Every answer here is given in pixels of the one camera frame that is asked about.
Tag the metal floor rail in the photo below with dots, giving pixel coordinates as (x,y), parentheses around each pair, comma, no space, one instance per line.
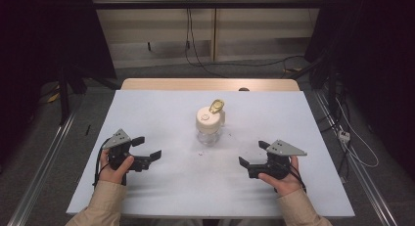
(362,180)
(49,160)

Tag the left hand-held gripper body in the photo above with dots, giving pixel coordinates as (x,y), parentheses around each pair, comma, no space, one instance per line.
(118,141)

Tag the white table mat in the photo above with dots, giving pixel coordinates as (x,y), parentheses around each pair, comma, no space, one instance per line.
(182,180)

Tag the white wall conduit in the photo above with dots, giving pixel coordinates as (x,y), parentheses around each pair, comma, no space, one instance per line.
(214,30)

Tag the black metal stand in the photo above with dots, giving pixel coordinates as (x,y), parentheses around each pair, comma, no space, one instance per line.
(63,95)

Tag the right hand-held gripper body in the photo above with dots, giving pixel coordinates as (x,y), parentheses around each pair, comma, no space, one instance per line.
(284,149)

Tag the white power strip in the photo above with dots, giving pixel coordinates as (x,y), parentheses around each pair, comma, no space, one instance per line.
(344,135)

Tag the glass jar with cream lid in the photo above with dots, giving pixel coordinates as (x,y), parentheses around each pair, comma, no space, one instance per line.
(208,121)

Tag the person's right hand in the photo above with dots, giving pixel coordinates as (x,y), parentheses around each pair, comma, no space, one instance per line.
(288,185)

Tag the black horizontal bar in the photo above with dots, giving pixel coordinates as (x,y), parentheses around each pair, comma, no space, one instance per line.
(208,4)

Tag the person's left hand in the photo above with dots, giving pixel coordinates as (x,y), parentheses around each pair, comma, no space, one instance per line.
(112,175)

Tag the dark curtain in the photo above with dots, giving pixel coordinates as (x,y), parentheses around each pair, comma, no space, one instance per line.
(375,40)
(39,40)

